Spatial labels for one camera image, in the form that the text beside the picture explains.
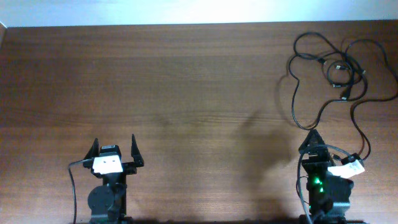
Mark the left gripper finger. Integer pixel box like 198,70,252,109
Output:
84,138,100,160
131,134,144,167

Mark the black usb cable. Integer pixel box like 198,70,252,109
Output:
329,38,398,162
293,31,366,101
287,52,369,131

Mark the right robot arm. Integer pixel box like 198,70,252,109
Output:
296,129,354,223

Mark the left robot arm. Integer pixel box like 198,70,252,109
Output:
83,136,144,224

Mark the left camera cable black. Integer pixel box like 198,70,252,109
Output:
67,159,93,224

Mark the camera cable black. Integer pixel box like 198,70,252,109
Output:
296,144,365,224
67,159,93,224

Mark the right camera cable black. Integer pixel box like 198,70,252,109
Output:
296,144,365,224

